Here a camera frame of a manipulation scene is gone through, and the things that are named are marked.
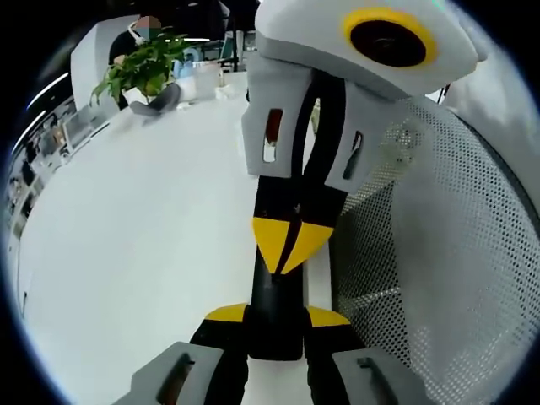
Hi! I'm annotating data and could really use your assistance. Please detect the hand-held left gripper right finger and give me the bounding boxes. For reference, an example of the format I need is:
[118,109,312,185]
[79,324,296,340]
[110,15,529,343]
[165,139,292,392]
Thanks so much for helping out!
[303,305,429,405]

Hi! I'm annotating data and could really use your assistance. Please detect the person's white shirt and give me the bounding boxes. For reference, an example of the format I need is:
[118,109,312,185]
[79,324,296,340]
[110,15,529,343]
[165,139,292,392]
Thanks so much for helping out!
[442,50,531,140]

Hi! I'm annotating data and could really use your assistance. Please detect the white mesh basket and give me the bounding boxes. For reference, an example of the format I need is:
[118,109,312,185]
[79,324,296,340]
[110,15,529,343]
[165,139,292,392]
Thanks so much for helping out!
[332,96,537,381]

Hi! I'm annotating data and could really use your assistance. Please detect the green potted plant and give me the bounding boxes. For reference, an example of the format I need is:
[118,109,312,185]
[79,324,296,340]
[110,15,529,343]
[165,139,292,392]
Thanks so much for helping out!
[89,33,199,118]

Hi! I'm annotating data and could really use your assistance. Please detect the clear plastic container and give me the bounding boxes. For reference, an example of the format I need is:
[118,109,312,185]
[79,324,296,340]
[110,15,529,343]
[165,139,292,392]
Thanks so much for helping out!
[192,61,224,100]

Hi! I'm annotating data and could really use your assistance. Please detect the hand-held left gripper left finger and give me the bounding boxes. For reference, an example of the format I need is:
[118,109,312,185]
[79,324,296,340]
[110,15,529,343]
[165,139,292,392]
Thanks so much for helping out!
[111,301,251,405]

